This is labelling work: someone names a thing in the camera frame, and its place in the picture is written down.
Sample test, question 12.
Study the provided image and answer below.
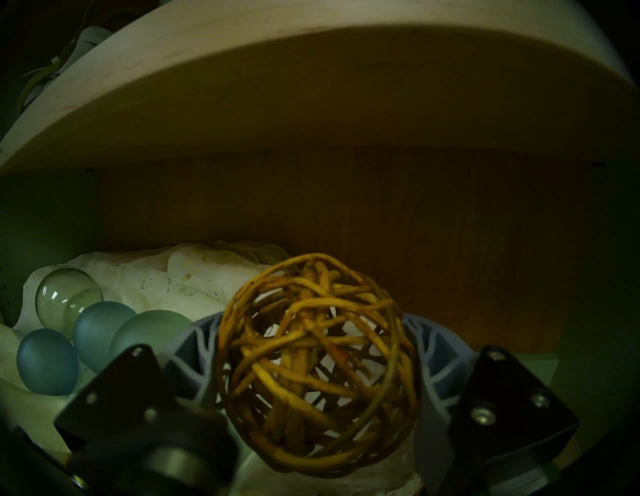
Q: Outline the frosted blue glass ball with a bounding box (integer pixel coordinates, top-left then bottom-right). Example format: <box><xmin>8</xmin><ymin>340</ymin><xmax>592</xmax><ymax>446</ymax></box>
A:
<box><xmin>72</xmin><ymin>301</ymin><xmax>138</xmax><ymax>373</ymax></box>
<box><xmin>16</xmin><ymin>328</ymin><xmax>80</xmax><ymax>397</ymax></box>

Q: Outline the green wooden shelf cabinet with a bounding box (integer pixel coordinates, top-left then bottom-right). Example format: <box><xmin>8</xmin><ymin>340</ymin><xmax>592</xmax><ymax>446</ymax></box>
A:
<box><xmin>0</xmin><ymin>0</ymin><xmax>640</xmax><ymax>496</ymax></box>

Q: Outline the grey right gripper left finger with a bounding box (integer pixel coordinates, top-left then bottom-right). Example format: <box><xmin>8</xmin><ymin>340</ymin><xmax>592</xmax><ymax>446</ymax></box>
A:
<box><xmin>54</xmin><ymin>312</ymin><xmax>226</xmax><ymax>451</ymax></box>

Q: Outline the frosted green glass ball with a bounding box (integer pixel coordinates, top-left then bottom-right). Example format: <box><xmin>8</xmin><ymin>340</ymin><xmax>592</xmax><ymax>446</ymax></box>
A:
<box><xmin>108</xmin><ymin>309</ymin><xmax>193</xmax><ymax>361</ymax></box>

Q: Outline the brown wicker ball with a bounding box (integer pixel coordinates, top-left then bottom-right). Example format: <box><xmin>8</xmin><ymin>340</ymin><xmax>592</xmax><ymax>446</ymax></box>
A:
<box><xmin>216</xmin><ymin>253</ymin><xmax>420</xmax><ymax>475</ymax></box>

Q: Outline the giant clam shell bowl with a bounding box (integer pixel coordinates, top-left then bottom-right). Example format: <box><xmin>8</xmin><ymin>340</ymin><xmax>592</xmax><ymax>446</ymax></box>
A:
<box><xmin>0</xmin><ymin>241</ymin><xmax>423</xmax><ymax>496</ymax></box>

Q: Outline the grey air plant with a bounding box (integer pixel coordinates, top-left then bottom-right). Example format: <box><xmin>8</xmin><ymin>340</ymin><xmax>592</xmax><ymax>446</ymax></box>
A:
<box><xmin>17</xmin><ymin>25</ymin><xmax>113</xmax><ymax>116</ymax></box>

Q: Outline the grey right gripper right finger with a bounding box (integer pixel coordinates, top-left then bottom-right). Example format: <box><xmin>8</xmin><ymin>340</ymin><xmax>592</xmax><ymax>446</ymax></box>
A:
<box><xmin>402</xmin><ymin>314</ymin><xmax>581</xmax><ymax>496</ymax></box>

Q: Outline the clear glass ball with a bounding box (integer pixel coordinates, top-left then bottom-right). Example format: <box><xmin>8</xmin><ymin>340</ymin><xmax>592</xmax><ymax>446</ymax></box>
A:
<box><xmin>35</xmin><ymin>267</ymin><xmax>104</xmax><ymax>340</ymax></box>

